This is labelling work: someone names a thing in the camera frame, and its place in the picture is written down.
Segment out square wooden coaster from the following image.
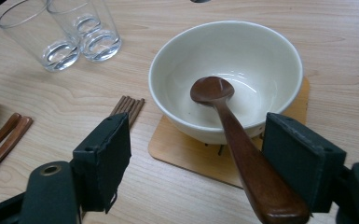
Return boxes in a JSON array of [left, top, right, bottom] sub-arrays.
[[147, 76, 311, 189]]

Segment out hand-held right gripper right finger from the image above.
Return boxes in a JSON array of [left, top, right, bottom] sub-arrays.
[[261, 111, 348, 215]]

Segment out row of brown chopsticks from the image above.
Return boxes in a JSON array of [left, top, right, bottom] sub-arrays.
[[110, 94, 146, 129]]

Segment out cream ceramic bowl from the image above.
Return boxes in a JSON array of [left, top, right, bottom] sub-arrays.
[[147, 20, 304, 146]]

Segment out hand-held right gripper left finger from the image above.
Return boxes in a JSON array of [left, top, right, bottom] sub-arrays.
[[72, 111, 132, 215]]

